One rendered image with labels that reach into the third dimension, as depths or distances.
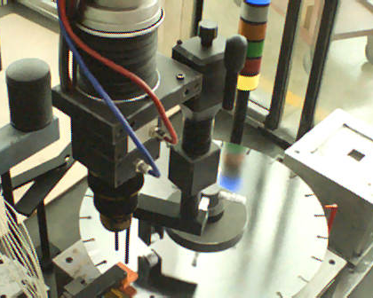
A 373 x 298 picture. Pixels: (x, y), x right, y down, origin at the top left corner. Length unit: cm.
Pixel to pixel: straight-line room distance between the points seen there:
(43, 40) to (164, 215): 95
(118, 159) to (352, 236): 58
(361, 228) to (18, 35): 99
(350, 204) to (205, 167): 41
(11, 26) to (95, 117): 118
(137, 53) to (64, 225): 64
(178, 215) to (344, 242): 42
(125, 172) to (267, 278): 28
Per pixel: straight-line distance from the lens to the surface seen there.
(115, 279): 76
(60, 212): 116
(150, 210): 77
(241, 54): 59
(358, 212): 106
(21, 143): 85
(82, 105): 56
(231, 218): 86
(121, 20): 52
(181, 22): 139
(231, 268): 82
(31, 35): 166
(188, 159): 68
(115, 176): 60
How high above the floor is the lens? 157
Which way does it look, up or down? 42 degrees down
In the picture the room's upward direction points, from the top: 6 degrees clockwise
